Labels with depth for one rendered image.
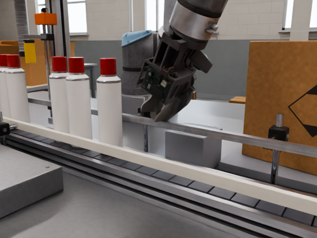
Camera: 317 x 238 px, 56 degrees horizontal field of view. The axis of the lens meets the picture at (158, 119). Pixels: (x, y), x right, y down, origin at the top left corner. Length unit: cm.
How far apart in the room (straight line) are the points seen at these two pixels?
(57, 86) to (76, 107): 8
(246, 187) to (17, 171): 42
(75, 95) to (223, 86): 567
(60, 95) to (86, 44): 708
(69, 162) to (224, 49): 565
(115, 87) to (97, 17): 697
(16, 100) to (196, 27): 59
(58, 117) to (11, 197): 24
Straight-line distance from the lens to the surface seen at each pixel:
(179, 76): 52
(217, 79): 628
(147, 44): 112
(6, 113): 97
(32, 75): 267
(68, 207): 58
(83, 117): 69
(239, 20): 617
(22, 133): 88
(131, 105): 111
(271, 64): 70
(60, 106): 74
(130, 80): 113
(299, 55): 67
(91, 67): 536
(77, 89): 68
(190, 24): 49
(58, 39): 96
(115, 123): 64
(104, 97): 63
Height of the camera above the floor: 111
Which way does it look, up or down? 14 degrees down
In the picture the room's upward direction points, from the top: straight up
